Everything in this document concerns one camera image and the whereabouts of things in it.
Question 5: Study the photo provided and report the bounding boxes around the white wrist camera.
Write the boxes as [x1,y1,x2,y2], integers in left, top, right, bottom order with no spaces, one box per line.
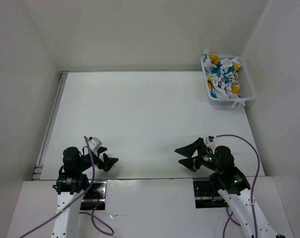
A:
[204,135,216,148]
[88,137,102,152]

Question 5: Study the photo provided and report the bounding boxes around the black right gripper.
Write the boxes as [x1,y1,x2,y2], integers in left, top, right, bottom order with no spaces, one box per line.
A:
[174,137,222,173]

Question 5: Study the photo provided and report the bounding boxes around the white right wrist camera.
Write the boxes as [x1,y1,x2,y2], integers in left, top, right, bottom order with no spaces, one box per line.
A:
[204,135,216,148]

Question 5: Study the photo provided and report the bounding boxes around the white plastic mesh basket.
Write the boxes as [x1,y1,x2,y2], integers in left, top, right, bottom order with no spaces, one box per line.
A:
[200,55,255,108]

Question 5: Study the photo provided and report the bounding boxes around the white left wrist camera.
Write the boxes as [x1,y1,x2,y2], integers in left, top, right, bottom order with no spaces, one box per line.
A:
[88,137,102,152]

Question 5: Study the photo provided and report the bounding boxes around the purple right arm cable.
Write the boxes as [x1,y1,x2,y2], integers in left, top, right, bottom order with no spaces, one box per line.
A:
[215,134,261,238]

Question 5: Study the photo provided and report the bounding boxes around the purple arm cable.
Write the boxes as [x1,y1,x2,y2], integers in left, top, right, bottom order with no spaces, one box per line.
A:
[215,134,261,238]
[19,135,114,238]

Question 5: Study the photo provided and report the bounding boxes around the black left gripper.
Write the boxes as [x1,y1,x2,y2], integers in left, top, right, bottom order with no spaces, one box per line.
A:
[77,146,118,172]

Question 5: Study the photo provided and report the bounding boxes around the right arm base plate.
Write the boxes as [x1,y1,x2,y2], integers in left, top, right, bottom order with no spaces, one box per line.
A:
[193,178,227,209]

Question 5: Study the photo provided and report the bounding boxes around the aluminium table edge rail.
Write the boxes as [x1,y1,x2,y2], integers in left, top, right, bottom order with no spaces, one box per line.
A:
[31,71,69,180]

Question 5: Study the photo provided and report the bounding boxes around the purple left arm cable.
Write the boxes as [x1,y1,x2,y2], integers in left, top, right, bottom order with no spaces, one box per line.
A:
[19,135,114,238]

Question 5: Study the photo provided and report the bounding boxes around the patterned white yellow teal shorts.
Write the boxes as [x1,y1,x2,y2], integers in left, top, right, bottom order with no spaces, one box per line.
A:
[203,53,245,108]

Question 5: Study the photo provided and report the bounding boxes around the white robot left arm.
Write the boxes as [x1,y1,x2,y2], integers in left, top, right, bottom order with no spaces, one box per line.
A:
[51,147,119,238]

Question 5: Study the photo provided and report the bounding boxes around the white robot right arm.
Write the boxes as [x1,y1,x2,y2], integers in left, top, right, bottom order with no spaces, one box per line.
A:
[175,136,282,238]

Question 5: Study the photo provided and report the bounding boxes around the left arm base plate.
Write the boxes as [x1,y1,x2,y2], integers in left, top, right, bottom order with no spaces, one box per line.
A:
[80,181,107,211]

